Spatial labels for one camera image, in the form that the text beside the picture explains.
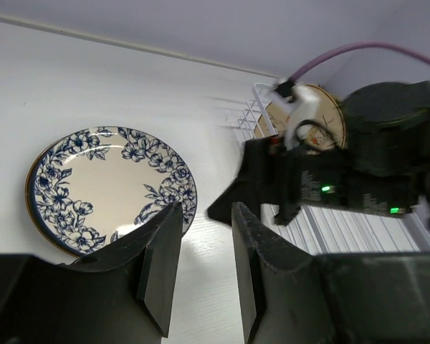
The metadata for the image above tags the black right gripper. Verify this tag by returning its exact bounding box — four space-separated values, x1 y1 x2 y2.
206 138 419 227

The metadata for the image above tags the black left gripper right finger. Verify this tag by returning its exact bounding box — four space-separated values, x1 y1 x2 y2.
231 203 430 343

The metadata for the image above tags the red plate with teal flower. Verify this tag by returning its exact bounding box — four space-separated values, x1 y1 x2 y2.
24 164 81 259

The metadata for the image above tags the white blue patterned plate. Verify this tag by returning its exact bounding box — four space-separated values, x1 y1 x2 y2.
32 126 198 256

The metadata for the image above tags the beige floral plate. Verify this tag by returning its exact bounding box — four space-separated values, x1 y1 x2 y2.
253 84 346 154

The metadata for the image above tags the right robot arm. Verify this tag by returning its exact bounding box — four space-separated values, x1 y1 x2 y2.
207 81 430 228

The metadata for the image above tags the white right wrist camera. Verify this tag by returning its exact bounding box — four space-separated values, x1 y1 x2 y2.
269 80 320 150

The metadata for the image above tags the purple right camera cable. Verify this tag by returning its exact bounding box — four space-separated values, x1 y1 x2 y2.
290 41 430 82

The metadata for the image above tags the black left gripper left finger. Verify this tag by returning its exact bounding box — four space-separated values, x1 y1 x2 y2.
0 203 183 343

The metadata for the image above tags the white wire dish rack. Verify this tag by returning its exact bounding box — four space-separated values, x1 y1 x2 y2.
235 82 430 254

